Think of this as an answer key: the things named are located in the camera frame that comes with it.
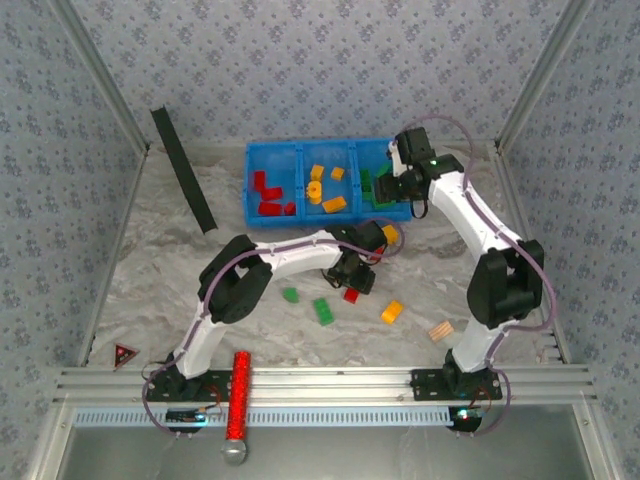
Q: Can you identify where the blue three-compartment bin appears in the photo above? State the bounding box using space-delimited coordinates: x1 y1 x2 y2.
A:
243 138 414 230

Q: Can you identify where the red glitter microphone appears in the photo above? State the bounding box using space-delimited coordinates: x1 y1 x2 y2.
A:
220 350 253 466

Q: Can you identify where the grey metal panel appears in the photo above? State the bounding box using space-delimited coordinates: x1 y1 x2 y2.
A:
54 404 589 480

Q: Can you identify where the long black bar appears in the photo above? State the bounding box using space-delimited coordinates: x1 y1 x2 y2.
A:
149 106 220 235

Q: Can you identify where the red triangle sign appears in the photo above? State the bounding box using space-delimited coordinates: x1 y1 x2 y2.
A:
112 342 139 372

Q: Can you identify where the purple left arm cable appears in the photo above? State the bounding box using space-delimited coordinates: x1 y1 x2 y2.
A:
142 217 405 437

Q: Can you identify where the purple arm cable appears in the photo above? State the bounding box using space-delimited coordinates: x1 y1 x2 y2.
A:
142 217 405 437
393 114 558 437

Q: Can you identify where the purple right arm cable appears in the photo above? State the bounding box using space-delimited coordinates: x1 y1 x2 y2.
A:
393 114 558 437

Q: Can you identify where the aluminium front rail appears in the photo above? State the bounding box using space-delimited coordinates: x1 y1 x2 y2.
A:
52 364 599 406

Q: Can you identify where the aluminium side rail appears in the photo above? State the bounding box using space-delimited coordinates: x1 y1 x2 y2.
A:
77 144 151 369
489 144 571 364

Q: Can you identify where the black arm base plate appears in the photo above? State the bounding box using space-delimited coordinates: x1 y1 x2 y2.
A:
145 370 234 402
410 368 503 401

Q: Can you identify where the slotted grey cable duct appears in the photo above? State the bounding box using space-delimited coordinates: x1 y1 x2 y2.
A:
73 405 451 427

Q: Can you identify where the aluminium corner post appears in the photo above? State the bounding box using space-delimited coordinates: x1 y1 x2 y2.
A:
494 0 596 151

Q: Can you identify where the aluminium back rail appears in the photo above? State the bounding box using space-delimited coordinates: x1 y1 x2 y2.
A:
147 140 499 151

